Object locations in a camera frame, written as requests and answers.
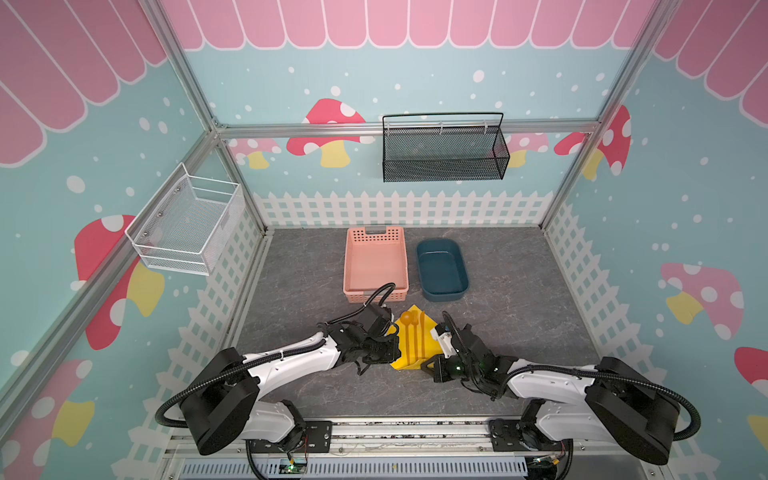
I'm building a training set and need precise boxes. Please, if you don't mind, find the orange plastic spoon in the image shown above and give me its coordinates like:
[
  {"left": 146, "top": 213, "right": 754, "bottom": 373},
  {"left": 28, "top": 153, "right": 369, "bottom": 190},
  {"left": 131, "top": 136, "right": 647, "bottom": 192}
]
[{"left": 400, "top": 311, "right": 419, "bottom": 364}]

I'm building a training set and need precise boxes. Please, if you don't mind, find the orange plastic fork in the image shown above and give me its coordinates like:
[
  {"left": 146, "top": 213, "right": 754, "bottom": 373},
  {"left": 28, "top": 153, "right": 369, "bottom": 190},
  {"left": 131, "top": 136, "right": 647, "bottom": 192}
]
[{"left": 417, "top": 312, "right": 425, "bottom": 358}]

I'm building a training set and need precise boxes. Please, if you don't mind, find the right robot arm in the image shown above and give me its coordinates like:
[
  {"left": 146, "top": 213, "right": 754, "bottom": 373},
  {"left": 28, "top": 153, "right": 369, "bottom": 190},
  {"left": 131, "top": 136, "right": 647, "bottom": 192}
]
[{"left": 421, "top": 314, "right": 702, "bottom": 465}]

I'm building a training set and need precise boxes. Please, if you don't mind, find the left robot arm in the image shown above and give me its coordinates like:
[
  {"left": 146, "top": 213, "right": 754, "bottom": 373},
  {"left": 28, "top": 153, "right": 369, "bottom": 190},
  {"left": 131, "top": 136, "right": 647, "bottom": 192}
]
[{"left": 154, "top": 282, "right": 401, "bottom": 455}]

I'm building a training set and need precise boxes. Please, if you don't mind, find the pink plastic basket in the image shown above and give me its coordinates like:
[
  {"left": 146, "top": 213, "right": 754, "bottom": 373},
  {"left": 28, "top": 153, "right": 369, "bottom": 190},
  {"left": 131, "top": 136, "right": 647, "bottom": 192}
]
[{"left": 343, "top": 226, "right": 409, "bottom": 304}]

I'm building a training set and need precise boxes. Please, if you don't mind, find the teal plastic tray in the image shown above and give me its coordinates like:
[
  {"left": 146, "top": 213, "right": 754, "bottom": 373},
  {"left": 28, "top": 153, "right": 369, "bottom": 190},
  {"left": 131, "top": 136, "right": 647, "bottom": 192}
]
[{"left": 416, "top": 238, "right": 470, "bottom": 303}]

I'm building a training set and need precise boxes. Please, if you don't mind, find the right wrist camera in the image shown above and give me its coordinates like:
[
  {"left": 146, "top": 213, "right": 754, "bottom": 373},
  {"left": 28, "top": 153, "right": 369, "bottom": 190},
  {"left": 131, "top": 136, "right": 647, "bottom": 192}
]
[{"left": 431, "top": 324, "right": 457, "bottom": 358}]

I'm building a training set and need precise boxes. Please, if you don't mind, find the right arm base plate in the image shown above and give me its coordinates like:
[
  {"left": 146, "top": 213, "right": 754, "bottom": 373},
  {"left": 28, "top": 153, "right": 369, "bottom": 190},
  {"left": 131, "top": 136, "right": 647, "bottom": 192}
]
[{"left": 489, "top": 418, "right": 566, "bottom": 454}]

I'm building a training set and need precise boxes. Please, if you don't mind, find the aluminium mounting rail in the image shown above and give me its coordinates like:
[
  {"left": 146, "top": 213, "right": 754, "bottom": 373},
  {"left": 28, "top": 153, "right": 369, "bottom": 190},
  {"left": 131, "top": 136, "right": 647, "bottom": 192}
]
[{"left": 167, "top": 413, "right": 661, "bottom": 460}]

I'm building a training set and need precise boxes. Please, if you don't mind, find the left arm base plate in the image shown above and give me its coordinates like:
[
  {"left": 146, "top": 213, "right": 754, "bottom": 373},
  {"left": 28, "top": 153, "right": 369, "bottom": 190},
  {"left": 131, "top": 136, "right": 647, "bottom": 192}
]
[{"left": 246, "top": 421, "right": 333, "bottom": 455}]

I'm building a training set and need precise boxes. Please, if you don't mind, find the black mesh wall basket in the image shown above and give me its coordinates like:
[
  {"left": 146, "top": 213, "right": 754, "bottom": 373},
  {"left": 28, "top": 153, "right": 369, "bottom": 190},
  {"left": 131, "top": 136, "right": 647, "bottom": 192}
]
[{"left": 381, "top": 112, "right": 511, "bottom": 183}]

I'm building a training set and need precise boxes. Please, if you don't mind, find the white wire wall basket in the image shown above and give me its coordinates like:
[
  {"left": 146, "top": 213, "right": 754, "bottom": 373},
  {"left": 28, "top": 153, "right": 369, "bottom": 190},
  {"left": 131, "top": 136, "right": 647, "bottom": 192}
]
[{"left": 125, "top": 164, "right": 245, "bottom": 276}]

